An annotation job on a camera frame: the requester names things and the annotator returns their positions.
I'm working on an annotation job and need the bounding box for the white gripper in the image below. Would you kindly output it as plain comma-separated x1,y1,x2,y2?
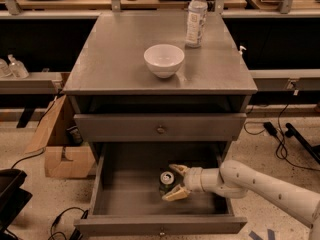
162,164,212,202

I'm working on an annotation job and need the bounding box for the green soda can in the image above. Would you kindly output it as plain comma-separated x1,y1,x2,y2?
159,171,175,196

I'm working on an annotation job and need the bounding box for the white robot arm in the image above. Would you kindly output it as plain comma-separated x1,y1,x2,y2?
162,160,320,240

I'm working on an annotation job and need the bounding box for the round top drawer knob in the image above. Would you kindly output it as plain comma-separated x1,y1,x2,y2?
156,125,166,134

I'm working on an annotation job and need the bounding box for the closed grey top drawer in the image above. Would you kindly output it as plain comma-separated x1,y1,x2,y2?
74,113,246,142

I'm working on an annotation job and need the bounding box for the open grey middle drawer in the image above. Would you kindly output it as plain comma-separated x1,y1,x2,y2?
75,142,247,237

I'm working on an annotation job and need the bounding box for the grey drawer cabinet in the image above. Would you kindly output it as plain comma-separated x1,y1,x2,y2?
64,10,257,158

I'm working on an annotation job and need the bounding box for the brown cardboard box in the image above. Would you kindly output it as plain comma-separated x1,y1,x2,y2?
25,94,96,179

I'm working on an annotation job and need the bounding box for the white ceramic bowl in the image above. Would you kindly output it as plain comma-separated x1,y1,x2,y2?
144,44,185,79

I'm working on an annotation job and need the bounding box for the white pump dispenser top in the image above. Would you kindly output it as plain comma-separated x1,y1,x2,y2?
239,45,247,55

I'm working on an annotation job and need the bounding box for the black chair base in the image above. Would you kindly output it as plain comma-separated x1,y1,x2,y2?
0,169,32,240

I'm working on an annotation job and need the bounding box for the clear plastic water bottle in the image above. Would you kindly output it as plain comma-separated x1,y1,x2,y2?
185,0,208,48

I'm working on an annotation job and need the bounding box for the clear pump sanitizer bottle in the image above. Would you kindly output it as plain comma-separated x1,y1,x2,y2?
8,54,29,79

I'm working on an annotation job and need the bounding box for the black floor cable left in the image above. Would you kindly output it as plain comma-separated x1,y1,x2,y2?
47,206,90,240

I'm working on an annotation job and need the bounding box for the black floor cable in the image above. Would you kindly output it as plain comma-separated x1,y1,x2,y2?
47,206,90,240
243,100,320,172

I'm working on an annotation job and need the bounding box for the black floor cable right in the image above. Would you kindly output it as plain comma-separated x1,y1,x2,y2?
243,100,320,172

